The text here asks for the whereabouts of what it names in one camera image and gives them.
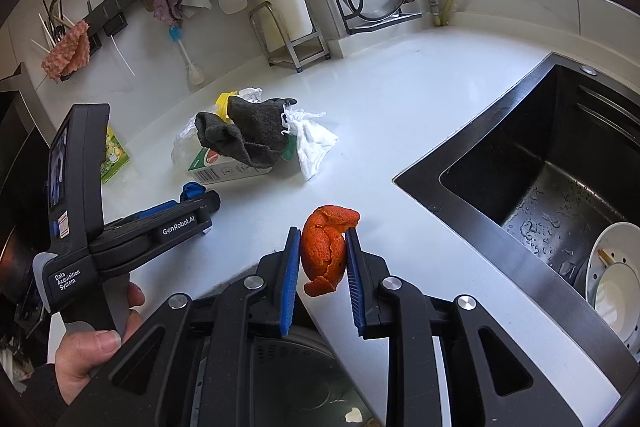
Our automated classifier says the grey cloth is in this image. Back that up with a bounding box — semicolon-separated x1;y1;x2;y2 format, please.
195;98;298;168

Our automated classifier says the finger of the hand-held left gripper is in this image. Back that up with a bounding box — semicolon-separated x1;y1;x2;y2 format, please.
107;201;179;228
181;182;207;204

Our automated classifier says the bundle of chopsticks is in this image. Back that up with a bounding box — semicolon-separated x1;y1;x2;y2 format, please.
30;0;77;58

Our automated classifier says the white bowl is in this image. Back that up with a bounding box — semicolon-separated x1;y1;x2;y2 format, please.
592;264;640;355

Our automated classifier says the yellow green seasoning pouch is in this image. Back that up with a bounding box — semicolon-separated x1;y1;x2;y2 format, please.
100;124;132;184

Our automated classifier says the person's left forearm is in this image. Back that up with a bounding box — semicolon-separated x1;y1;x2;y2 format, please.
10;359;71;427

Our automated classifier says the white plastic bag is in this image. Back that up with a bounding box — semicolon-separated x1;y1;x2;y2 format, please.
282;107;338;181

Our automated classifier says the white bottle brush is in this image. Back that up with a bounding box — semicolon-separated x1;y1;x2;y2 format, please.
169;26;206;86

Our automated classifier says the small black wall holder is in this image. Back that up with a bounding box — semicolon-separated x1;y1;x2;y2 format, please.
102;12;128;36

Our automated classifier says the white perforated dish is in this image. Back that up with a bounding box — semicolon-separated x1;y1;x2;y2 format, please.
585;222;640;308

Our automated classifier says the white cardboard carton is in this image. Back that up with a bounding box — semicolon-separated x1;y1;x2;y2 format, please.
187;147;274;186

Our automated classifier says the black kitchen sink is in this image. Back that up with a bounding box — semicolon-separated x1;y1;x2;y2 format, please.
392;52;640;413

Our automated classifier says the orange peel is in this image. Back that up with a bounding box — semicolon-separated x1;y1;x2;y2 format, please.
301;205;362;298

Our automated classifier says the person's left hand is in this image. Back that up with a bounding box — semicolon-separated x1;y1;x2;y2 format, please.
54;282;146;400

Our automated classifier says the yellow lidded paper tub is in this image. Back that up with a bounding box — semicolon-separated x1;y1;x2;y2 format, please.
215;92;244;124

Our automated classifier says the clear plastic bag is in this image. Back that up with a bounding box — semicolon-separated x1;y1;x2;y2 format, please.
171;112;221;164

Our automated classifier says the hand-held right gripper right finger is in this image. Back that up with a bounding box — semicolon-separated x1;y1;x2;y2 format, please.
344;227;621;427

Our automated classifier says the steel cutting board holder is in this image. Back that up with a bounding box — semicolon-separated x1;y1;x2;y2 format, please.
248;2;331;72

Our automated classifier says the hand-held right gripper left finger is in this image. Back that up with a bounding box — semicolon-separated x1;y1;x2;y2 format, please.
65;227;303;427

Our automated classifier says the white plastic stick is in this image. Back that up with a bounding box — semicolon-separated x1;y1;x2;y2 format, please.
111;34;136;76

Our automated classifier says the pink dish cloth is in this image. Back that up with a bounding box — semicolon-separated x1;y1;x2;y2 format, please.
41;21;91;82

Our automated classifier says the black chopstick holder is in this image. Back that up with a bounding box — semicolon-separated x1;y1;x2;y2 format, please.
60;32;103;81

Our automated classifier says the purple hanging cloth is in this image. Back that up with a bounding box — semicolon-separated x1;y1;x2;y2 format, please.
150;0;184;28

